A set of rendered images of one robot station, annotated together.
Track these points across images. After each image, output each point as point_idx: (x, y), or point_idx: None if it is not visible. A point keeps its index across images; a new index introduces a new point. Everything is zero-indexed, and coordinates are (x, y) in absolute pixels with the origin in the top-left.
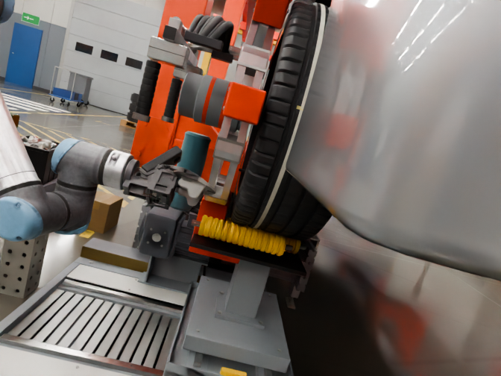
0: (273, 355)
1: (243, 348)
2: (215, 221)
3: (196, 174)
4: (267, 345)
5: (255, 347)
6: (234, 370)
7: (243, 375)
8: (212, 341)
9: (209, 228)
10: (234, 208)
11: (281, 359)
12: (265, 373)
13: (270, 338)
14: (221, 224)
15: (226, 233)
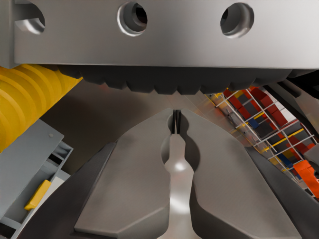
0: (56, 145)
1: (37, 170)
2: (23, 106)
3: (263, 156)
4: (38, 140)
5: (39, 155)
6: (40, 190)
7: (49, 185)
8: (11, 204)
9: (17, 136)
10: (122, 82)
11: (60, 142)
12: (48, 160)
13: (27, 128)
14: (38, 102)
15: (48, 109)
